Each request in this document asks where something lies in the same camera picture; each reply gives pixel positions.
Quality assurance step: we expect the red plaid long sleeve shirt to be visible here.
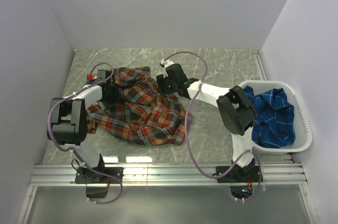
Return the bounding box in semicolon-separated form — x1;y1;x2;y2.
87;66;192;146

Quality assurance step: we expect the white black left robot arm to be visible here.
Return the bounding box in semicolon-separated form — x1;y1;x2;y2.
47;69;114;183

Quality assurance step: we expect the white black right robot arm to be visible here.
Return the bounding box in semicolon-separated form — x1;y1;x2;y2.
156;60;257;182

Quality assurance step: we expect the blue plaid shirt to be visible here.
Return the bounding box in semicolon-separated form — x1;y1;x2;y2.
244;86;295;148

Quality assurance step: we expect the white plastic laundry basket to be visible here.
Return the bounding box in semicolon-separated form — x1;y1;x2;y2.
239;80;312;155

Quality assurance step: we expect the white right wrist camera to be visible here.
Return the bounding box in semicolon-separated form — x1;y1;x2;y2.
160;59;174;69

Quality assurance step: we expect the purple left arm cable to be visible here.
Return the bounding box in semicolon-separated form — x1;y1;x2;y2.
46;61;124;205

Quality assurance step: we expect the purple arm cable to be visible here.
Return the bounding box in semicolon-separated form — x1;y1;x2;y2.
46;61;124;205
163;51;265;201

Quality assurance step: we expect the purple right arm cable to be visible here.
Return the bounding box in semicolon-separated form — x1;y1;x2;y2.
163;51;265;201

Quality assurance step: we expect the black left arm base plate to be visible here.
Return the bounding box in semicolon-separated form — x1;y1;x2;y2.
74;167;124;184

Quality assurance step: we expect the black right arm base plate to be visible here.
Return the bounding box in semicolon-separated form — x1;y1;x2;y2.
217;165;263;183

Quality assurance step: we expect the aluminium mounting rail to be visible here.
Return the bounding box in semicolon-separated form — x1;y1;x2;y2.
29;163;307;186

